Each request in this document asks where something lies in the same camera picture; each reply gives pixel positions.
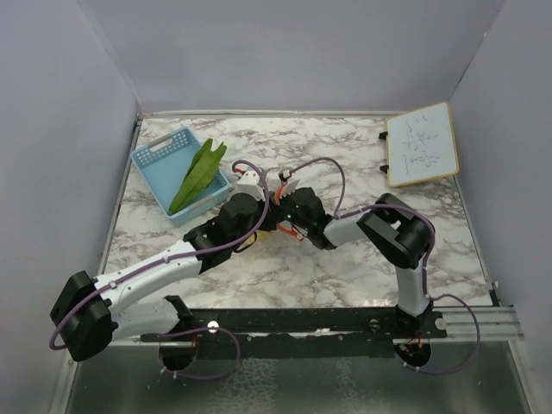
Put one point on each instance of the light blue plastic basket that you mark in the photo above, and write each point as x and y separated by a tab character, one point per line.
163	163

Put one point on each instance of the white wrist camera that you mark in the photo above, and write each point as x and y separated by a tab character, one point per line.
287	186
250	183

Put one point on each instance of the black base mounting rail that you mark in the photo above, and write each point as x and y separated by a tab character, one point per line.
221	334

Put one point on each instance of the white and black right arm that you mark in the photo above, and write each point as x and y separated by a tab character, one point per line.
400	234

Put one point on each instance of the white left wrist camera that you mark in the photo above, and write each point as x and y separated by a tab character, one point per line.
250	183

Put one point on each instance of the aluminium table frame rail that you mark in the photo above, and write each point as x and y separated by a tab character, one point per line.
496	324

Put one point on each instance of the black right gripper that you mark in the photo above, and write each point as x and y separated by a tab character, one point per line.
287	197

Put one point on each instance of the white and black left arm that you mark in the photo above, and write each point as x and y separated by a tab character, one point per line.
91	312

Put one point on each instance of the yellow fake banana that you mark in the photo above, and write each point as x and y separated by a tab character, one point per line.
259	236

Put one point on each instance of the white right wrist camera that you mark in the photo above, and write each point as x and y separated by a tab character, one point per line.
287	186

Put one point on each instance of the small whiteboard wooden frame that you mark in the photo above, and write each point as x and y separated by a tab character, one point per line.
421	146

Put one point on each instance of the clear zip bag orange seal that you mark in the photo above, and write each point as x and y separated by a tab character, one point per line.
279	216

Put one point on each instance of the green fake lettuce leaf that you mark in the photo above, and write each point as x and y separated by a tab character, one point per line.
199	176

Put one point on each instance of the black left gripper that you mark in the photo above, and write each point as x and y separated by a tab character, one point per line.
271	216

